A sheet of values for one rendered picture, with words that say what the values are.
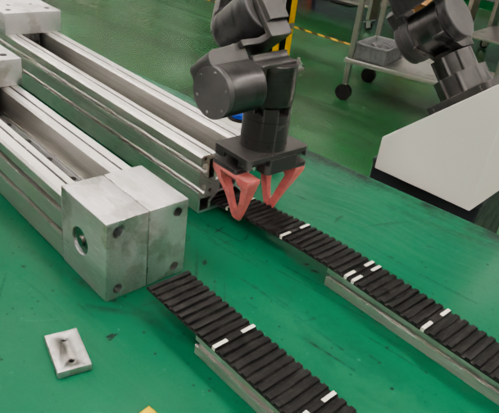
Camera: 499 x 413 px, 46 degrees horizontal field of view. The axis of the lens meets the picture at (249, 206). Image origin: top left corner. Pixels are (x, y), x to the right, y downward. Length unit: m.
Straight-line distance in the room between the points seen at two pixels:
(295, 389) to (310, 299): 0.17
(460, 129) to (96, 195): 0.54
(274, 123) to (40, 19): 0.65
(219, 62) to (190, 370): 0.31
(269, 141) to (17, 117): 0.39
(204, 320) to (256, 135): 0.24
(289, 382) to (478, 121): 0.52
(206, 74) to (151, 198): 0.14
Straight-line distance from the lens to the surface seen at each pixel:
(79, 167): 0.76
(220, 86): 0.62
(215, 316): 0.56
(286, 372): 0.52
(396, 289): 0.65
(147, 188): 0.64
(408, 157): 0.96
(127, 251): 0.61
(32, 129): 0.87
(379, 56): 3.68
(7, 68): 0.94
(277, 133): 0.69
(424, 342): 0.64
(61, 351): 0.57
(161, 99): 0.92
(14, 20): 1.20
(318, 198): 0.86
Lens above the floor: 1.18
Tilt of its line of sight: 30 degrees down
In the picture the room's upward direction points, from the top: 8 degrees clockwise
